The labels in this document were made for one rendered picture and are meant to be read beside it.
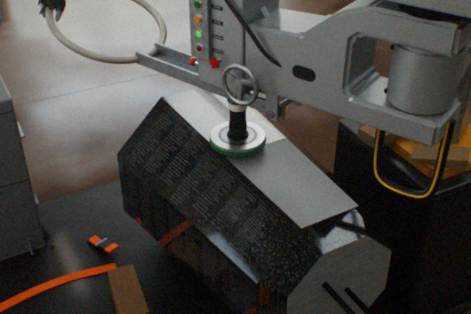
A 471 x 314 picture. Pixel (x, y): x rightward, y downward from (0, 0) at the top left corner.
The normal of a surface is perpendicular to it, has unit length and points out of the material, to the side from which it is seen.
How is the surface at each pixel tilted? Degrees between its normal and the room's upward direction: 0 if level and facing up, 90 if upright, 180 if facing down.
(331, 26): 90
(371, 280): 90
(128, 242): 0
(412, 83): 90
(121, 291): 0
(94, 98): 0
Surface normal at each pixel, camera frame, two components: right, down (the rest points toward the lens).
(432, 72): -0.10, 0.53
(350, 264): 0.49, 0.46
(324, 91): -0.59, 0.43
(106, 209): 0.00, -0.85
